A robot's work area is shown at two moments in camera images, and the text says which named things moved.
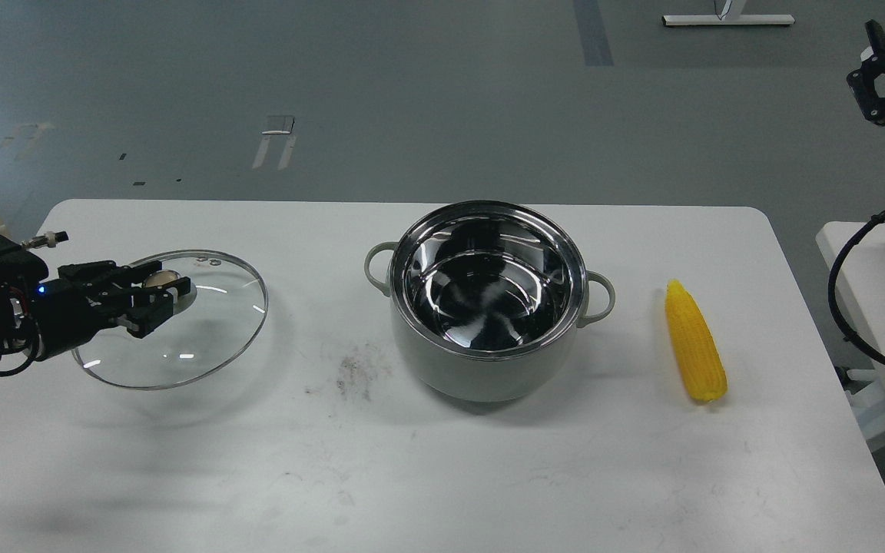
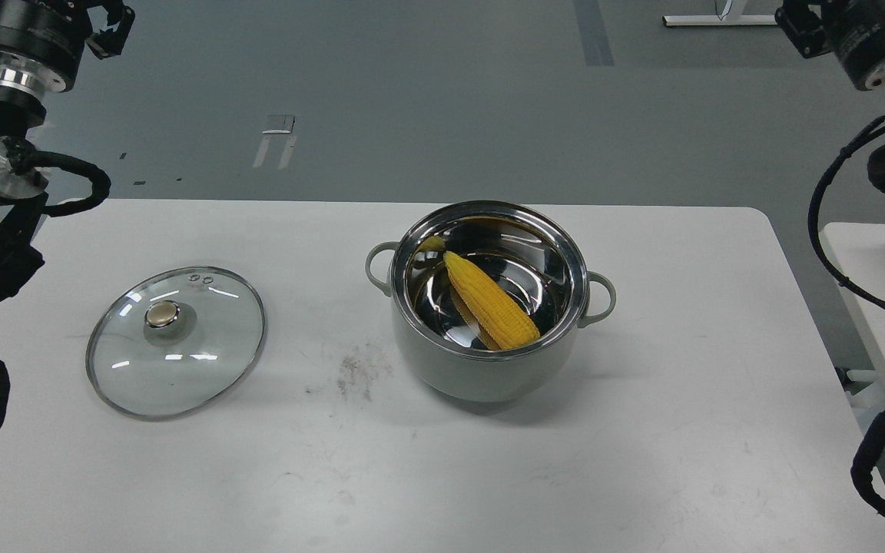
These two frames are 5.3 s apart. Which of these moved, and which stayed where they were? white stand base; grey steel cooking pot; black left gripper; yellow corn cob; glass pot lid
Moved: black left gripper; glass pot lid; yellow corn cob
Stayed: white stand base; grey steel cooking pot
